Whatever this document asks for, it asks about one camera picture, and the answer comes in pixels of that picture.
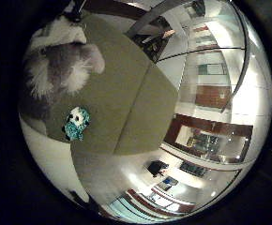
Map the blue framed picture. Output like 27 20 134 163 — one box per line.
157 175 179 191

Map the dark framed wall panel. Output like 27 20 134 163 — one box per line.
178 160 209 178

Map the grey metal beam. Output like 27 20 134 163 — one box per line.
125 0 187 38

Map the teal panda plush toy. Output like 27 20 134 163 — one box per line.
61 106 91 143

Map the dark seated person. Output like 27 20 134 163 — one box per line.
132 15 176 62

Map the black office chair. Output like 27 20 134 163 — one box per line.
146 159 170 178

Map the teal and white board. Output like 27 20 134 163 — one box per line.
197 63 228 76

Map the brown wooden door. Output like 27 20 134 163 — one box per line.
195 84 233 110

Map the wooden framed window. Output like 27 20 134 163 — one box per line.
163 112 254 165

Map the grey and white plush toy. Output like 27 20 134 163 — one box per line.
18 41 106 123

